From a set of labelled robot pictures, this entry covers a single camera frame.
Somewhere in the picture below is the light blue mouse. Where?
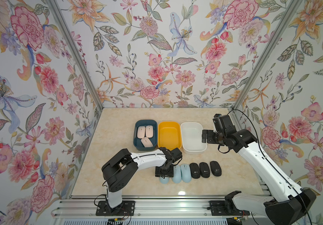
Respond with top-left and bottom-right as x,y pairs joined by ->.
159,177 -> 170,184
172,165 -> 182,184
180,164 -> 192,183

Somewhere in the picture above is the pink mouse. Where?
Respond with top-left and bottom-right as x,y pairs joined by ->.
141,137 -> 154,148
145,125 -> 154,138
137,126 -> 146,139

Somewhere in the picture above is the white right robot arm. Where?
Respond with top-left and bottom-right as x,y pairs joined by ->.
201,128 -> 316,225

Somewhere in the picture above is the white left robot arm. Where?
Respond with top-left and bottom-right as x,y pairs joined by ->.
102,147 -> 182,209

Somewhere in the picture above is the yellow storage box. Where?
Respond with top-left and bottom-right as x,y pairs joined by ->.
157,121 -> 182,150

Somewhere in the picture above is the white storage box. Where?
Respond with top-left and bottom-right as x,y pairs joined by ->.
180,122 -> 207,155

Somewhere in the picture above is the dark teal storage box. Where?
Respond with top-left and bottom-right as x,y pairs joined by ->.
133,120 -> 158,151

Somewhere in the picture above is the black mouse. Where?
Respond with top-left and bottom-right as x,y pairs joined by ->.
190,163 -> 201,179
199,162 -> 210,178
210,161 -> 222,177

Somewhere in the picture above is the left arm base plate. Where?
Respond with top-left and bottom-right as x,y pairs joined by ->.
96,200 -> 135,216

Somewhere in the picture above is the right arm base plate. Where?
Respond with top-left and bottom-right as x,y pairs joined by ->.
206,191 -> 250,217

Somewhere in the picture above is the aluminium front rail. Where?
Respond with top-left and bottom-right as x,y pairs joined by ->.
50,195 -> 274,225

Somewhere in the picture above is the left aluminium corner post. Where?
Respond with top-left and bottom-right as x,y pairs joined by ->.
46,0 -> 103,112

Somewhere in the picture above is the aluminium corner post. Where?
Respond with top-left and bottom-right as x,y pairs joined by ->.
46,0 -> 103,112
228,0 -> 301,112

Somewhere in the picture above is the right aluminium corner post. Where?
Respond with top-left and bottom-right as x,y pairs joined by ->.
228,0 -> 301,112

